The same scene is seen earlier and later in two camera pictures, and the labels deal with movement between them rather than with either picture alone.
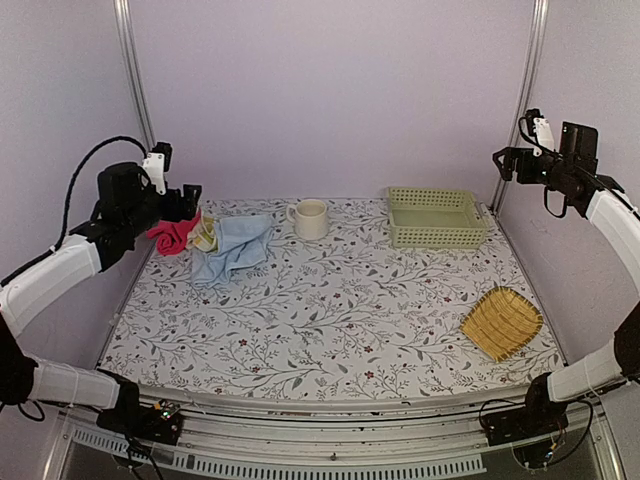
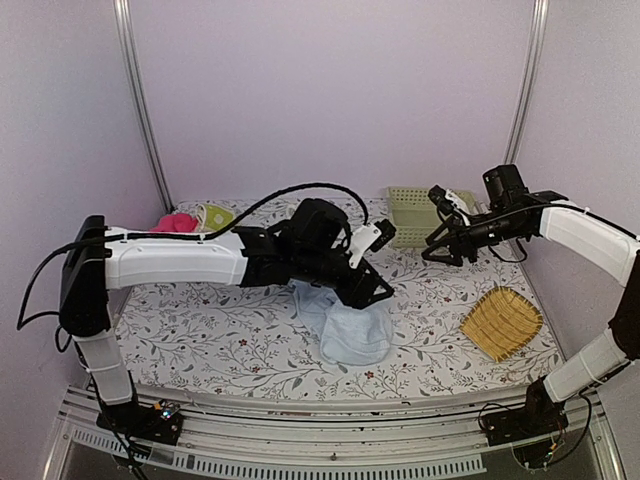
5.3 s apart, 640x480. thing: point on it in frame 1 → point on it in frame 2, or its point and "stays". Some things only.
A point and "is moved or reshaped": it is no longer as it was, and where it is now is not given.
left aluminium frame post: (126, 36) stays
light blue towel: (242, 241) is moved or reshaped
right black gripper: (525, 175) → (459, 240)
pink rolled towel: (171, 236) stays
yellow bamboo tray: (500, 322) stays
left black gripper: (176, 212) → (359, 299)
